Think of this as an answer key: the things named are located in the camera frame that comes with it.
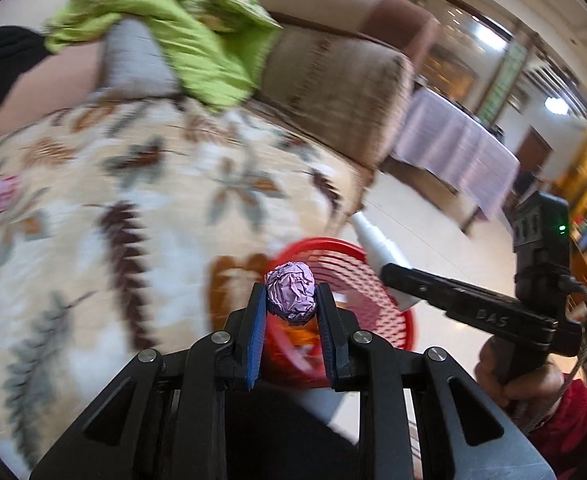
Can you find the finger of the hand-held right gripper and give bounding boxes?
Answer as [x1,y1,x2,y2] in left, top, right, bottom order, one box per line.
[381,262,560,347]

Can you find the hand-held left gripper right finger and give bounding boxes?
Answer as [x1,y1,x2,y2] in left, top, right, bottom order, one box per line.
[314,282,557,480]

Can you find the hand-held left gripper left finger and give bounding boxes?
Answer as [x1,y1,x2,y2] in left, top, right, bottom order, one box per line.
[30,282,269,480]

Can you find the red plastic basket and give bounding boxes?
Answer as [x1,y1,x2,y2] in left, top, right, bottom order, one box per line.
[260,237,417,391]

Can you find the purple foil wrapper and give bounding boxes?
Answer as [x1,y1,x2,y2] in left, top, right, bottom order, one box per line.
[264,260,319,329]

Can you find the white plastic bottle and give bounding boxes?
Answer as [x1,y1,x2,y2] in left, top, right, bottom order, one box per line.
[351,212,424,311]

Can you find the person's right forearm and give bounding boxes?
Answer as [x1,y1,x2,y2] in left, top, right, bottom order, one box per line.
[527,377,587,480]

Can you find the person's right hand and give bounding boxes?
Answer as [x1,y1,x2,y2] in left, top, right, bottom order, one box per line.
[475,335,565,423]

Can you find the table with white tablecloth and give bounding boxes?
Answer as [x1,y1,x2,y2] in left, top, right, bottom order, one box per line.
[391,87,522,234]

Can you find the leaf printed blanket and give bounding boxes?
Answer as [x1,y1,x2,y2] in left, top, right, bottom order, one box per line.
[0,95,370,476]

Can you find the brown upholstered sofa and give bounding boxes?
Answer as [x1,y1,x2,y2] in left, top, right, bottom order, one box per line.
[0,0,442,211]

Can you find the green blanket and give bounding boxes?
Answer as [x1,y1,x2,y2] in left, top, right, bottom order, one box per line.
[46,0,284,114]

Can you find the grey quilted pillow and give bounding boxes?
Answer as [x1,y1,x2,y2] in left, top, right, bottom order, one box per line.
[100,19,180,97]

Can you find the black cloth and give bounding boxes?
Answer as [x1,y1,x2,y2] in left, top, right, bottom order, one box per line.
[0,26,54,129]

